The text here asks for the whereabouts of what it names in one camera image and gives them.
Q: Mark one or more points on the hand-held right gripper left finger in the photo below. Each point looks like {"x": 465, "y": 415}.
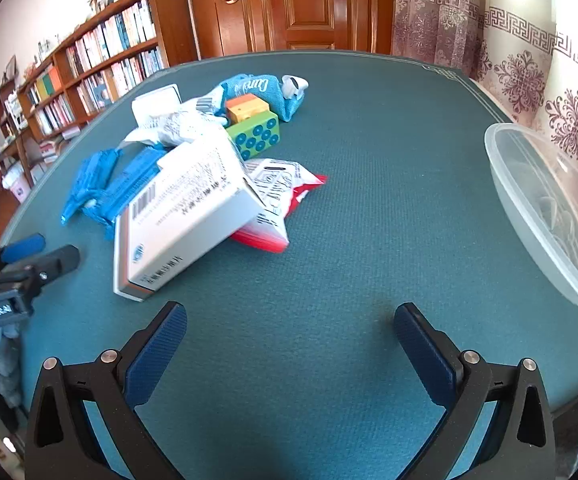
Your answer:
{"x": 156, "y": 355}

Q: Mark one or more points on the small white plastic object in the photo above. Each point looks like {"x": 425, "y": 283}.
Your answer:
{"x": 295, "y": 84}

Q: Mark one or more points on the green dotted block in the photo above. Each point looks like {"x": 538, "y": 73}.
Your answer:
{"x": 256, "y": 135}

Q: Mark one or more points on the white and pink bin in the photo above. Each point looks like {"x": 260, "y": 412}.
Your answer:
{"x": 16, "y": 185}

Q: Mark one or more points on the blue cloth pouch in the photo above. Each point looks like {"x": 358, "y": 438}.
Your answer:
{"x": 264, "y": 85}

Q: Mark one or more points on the wooden bookshelf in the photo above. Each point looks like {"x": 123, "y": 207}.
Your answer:
{"x": 169, "y": 20}

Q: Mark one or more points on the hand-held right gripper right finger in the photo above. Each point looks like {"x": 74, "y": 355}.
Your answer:
{"x": 426, "y": 355}

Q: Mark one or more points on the white medicine box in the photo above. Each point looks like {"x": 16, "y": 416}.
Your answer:
{"x": 184, "y": 210}

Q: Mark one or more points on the brown wooden door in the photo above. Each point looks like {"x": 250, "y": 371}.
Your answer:
{"x": 309, "y": 0}

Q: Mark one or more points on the red and white snack packet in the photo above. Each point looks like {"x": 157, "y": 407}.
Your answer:
{"x": 279, "y": 180}

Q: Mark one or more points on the rows of books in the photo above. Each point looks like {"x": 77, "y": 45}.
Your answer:
{"x": 109, "y": 35}

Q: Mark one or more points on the white patterned curtain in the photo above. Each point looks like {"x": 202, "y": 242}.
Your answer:
{"x": 519, "y": 70}

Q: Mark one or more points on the white and blue packet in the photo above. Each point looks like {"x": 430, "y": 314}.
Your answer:
{"x": 179, "y": 130}
{"x": 204, "y": 107}

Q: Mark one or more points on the clear plastic bowl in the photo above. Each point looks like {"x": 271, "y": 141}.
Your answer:
{"x": 534, "y": 200}

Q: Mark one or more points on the orange block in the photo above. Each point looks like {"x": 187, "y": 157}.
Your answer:
{"x": 244, "y": 106}

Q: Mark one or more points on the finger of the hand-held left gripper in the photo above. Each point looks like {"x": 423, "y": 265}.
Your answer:
{"x": 61, "y": 259}
{"x": 21, "y": 248}

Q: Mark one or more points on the small white box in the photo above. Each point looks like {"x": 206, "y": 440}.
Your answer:
{"x": 154, "y": 102}

